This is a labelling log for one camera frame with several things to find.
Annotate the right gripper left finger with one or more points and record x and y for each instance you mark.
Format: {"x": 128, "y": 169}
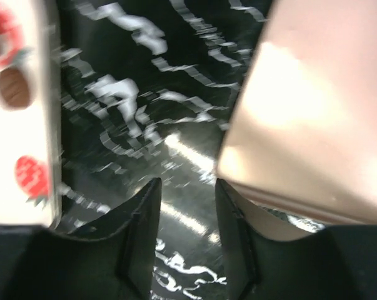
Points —
{"x": 111, "y": 257}

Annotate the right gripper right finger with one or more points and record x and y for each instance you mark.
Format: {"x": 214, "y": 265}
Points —
{"x": 268, "y": 258}

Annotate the brown oval chocolate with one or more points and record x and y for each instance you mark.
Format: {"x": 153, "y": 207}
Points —
{"x": 15, "y": 91}

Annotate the rose gold tin lid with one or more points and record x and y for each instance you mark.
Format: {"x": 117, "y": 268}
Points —
{"x": 303, "y": 134}

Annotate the strawberry print tray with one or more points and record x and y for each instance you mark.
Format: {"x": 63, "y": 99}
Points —
{"x": 30, "y": 139}

